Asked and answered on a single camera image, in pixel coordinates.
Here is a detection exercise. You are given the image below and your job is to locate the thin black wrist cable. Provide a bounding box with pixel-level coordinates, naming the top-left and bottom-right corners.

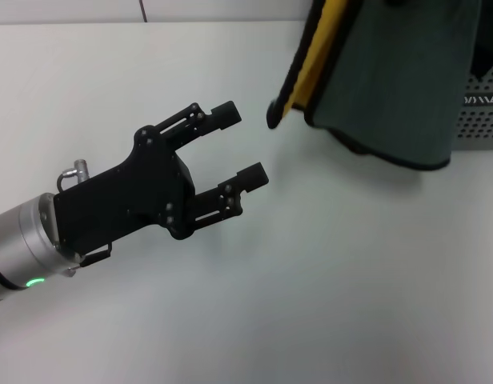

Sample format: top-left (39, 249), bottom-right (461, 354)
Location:
top-left (68, 242), bottom-right (113, 269)

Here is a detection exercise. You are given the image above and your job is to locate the grey perforated plastic storage basket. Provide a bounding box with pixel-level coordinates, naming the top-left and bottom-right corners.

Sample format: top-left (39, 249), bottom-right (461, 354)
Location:
top-left (450, 59), bottom-right (493, 152)

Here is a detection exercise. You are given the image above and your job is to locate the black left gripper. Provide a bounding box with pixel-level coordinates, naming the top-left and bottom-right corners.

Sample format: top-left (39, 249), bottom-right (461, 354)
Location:
top-left (53, 124), bottom-right (198, 241)

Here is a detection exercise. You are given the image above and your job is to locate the black cloth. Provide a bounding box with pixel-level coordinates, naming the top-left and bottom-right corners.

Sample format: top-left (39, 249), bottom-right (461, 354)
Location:
top-left (470, 0), bottom-right (493, 79)

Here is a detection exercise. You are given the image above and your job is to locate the silver metal cable connector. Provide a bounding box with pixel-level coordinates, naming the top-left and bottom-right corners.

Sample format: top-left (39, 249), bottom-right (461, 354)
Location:
top-left (57, 158), bottom-right (91, 189)

